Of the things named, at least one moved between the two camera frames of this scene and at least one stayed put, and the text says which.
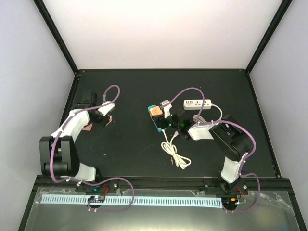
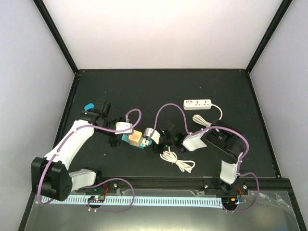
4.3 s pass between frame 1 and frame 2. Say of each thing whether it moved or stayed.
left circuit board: stayed
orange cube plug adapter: moved
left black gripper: moved
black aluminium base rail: stayed
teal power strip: moved
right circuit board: stayed
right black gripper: moved
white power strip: stayed
